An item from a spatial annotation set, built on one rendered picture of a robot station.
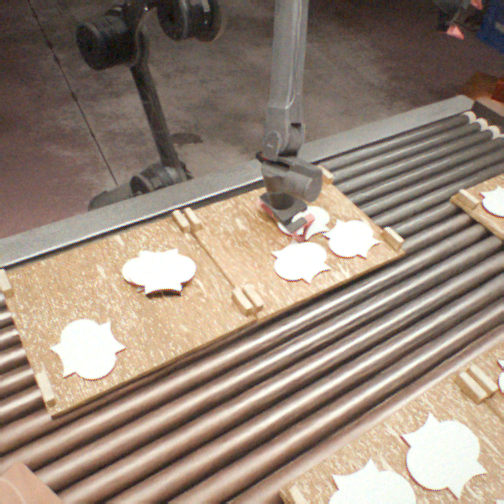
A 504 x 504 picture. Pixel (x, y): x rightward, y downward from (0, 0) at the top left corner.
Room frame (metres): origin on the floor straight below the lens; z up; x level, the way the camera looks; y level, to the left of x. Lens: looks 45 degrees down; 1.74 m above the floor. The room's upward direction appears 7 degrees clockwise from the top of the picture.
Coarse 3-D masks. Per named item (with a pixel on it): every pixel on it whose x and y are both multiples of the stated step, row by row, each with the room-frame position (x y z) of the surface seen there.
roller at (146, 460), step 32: (448, 288) 0.77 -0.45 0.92; (384, 320) 0.66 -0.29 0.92; (416, 320) 0.69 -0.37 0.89; (320, 352) 0.56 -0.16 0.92; (352, 352) 0.57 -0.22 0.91; (288, 384) 0.48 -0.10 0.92; (224, 416) 0.40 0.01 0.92; (160, 448) 0.34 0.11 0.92; (192, 448) 0.35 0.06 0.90; (96, 480) 0.27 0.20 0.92; (128, 480) 0.28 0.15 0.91
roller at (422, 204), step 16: (480, 176) 1.22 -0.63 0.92; (432, 192) 1.12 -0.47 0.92; (448, 192) 1.13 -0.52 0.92; (400, 208) 1.03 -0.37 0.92; (416, 208) 1.05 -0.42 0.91; (384, 224) 0.97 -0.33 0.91; (0, 384) 0.41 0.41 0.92; (16, 384) 0.42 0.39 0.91; (32, 384) 0.43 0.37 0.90; (0, 400) 0.40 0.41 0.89
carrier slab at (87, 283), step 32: (160, 224) 0.85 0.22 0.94; (64, 256) 0.71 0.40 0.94; (96, 256) 0.72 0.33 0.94; (128, 256) 0.74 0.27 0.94; (192, 256) 0.76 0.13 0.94; (32, 288) 0.62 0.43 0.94; (64, 288) 0.63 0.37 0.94; (96, 288) 0.64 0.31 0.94; (128, 288) 0.65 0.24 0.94; (192, 288) 0.67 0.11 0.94; (224, 288) 0.68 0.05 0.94; (32, 320) 0.54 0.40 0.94; (64, 320) 0.55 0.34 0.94; (96, 320) 0.56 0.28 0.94; (128, 320) 0.57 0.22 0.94; (160, 320) 0.58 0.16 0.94; (192, 320) 0.59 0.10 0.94; (224, 320) 0.60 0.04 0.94; (32, 352) 0.47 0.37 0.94; (128, 352) 0.50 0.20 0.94; (160, 352) 0.51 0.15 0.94; (192, 352) 0.52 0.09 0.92; (64, 384) 0.42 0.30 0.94; (96, 384) 0.43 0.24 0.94
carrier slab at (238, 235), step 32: (256, 192) 1.01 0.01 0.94; (320, 192) 1.04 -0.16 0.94; (224, 224) 0.87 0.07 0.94; (256, 224) 0.89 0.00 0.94; (224, 256) 0.77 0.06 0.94; (256, 256) 0.78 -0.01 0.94; (384, 256) 0.83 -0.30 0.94; (256, 288) 0.69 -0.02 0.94; (288, 288) 0.70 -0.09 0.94; (320, 288) 0.71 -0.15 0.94; (256, 320) 0.62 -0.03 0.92
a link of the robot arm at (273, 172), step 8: (272, 160) 0.87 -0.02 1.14; (264, 168) 0.84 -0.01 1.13; (272, 168) 0.84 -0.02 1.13; (280, 168) 0.83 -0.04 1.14; (288, 168) 0.83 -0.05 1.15; (264, 176) 0.83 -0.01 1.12; (272, 176) 0.82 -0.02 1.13; (280, 176) 0.82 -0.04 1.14; (272, 184) 0.83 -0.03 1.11; (280, 184) 0.83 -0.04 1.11
